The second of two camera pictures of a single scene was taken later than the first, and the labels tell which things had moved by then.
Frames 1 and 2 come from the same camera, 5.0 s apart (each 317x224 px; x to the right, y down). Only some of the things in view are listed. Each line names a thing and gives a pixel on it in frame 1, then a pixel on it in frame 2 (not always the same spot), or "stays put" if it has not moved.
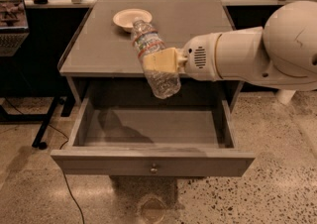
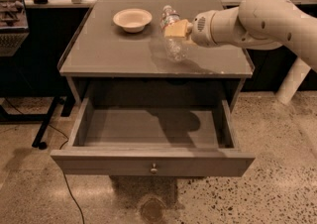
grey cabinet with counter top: [101, 60] stays put
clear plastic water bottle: [147, 40] -> [176, 48]
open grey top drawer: [155, 140] stays put
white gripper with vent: [199, 56] -> [200, 30]
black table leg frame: [68, 103] stays put
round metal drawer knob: [154, 169] stays put
